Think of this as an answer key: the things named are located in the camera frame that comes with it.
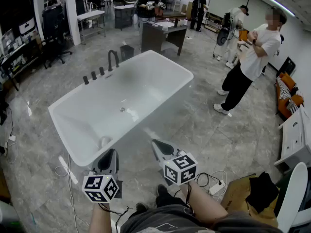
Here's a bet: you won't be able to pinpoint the orange sofa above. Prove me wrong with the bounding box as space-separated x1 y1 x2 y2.
275 71 305 121

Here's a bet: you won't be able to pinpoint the black curved tub spout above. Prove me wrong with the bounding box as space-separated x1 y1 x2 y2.
107 49 118 72

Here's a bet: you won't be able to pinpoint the white cabinet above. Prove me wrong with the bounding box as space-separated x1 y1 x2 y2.
274 105 311 173

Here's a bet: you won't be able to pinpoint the white metal table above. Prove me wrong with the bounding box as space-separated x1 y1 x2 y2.
76 9 107 45

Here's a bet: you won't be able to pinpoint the brown cardboard sheet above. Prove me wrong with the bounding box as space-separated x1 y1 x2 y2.
220 173 280 228

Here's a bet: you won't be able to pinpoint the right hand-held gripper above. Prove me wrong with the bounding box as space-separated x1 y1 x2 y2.
152 139 198 186

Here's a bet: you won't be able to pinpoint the white chair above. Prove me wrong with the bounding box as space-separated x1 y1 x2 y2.
276 161 311 233

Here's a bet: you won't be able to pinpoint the grey round device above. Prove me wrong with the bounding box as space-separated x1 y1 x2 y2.
217 27 229 46

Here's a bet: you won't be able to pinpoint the person's black trousers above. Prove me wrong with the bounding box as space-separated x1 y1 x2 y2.
155 195 188 207

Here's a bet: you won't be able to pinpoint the person's left forearm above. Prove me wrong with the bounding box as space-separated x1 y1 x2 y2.
88 201 113 233

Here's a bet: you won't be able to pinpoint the white ceiling tube light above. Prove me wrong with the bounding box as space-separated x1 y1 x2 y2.
261 0 296 17

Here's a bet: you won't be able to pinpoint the white bathtub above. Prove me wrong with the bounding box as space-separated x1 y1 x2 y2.
48 49 194 167

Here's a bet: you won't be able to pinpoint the black white striped cushion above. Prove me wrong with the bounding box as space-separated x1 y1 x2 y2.
276 78 292 100
286 100 298 114

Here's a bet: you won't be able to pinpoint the black crate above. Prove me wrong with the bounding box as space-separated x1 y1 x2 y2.
278 56 296 77

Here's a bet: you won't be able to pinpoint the person's right forearm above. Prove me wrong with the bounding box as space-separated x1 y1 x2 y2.
179 178 229 229

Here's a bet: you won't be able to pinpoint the person's dark grey shirt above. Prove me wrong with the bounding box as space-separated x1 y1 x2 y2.
120 204 285 233

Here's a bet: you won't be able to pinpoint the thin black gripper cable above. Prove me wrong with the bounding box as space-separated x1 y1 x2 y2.
98 202 134 228
184 183 195 216

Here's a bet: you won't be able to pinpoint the black office chair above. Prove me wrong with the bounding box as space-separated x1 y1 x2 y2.
41 5 73 69

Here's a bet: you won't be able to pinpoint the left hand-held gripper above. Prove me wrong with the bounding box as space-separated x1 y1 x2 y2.
82 149 122 203

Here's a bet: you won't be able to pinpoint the black trash bin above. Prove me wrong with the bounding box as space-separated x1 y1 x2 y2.
120 45 135 63

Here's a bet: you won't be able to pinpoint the dark brown desk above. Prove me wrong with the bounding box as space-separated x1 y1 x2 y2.
141 20 188 57

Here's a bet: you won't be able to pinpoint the black shelf desk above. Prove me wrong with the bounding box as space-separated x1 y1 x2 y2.
0 39 47 92

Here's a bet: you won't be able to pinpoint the black power cable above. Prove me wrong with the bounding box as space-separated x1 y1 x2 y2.
196 172 225 188

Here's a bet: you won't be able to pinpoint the dark table with white top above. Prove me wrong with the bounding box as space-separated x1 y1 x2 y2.
113 4 136 31

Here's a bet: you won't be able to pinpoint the white floor cable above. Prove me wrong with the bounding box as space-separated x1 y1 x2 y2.
53 154 90 228

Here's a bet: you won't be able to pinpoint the wooden shelf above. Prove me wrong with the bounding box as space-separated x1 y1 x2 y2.
205 12 224 34

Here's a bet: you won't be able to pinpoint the white robot vacuum dock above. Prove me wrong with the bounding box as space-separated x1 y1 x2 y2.
18 17 37 37

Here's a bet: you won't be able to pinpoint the black cloth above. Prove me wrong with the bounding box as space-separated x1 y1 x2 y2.
245 171 280 214

